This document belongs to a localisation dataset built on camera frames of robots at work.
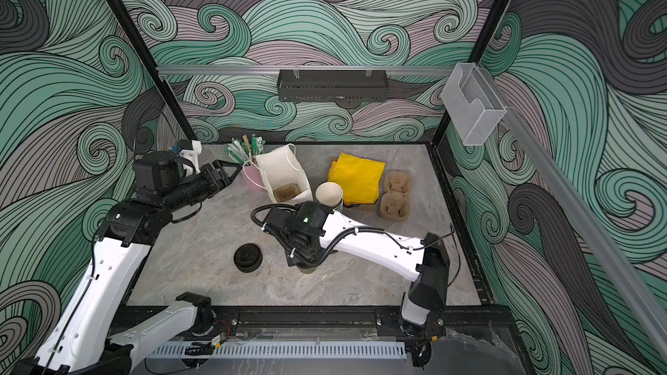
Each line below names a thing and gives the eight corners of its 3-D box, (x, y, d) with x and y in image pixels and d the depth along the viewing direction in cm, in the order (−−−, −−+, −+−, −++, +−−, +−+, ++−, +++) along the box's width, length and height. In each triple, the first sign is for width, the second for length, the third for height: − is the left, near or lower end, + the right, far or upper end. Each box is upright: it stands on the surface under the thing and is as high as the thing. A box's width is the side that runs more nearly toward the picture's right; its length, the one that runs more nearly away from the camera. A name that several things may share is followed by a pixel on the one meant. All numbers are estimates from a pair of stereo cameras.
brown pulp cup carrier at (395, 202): (376, 220, 96) (378, 213, 92) (384, 175, 110) (386, 167, 106) (405, 227, 94) (408, 220, 90) (409, 180, 108) (413, 173, 104)
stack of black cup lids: (234, 273, 84) (230, 268, 81) (240, 248, 90) (236, 243, 87) (259, 273, 84) (257, 268, 81) (263, 248, 90) (261, 243, 87)
